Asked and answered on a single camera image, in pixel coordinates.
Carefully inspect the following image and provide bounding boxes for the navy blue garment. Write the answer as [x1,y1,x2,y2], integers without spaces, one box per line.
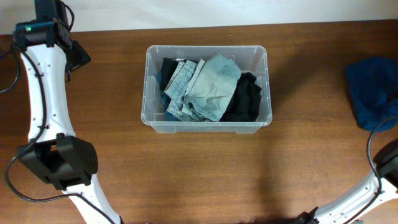
[345,57,397,132]

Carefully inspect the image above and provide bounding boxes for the light blue denim jeans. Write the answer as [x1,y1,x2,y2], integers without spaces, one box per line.
[164,53,241,122]

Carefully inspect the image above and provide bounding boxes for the clear plastic storage bin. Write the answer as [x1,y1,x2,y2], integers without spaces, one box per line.
[141,45,273,134]

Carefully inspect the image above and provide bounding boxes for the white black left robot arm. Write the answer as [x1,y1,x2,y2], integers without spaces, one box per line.
[12,0,123,223]

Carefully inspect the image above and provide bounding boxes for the black Nike t-shirt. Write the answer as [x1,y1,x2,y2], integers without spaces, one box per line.
[157,57,186,91]

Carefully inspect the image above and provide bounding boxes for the dark blue denim jeans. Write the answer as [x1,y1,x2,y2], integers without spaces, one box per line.
[155,68,181,122]

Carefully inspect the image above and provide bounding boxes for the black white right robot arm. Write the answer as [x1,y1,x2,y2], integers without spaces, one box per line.
[293,139,397,224]

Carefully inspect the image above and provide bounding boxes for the black shorts red grey waistband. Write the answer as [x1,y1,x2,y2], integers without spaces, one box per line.
[220,72,262,122]

